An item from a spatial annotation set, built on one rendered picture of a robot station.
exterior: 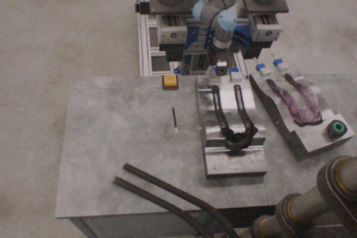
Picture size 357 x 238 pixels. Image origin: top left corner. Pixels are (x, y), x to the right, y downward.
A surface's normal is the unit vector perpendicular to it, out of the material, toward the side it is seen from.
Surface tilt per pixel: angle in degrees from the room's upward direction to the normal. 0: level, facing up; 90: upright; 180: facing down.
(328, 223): 0
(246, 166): 0
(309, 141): 0
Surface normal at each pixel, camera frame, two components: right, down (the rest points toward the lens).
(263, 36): 0.11, 0.86
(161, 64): 0.07, -0.51
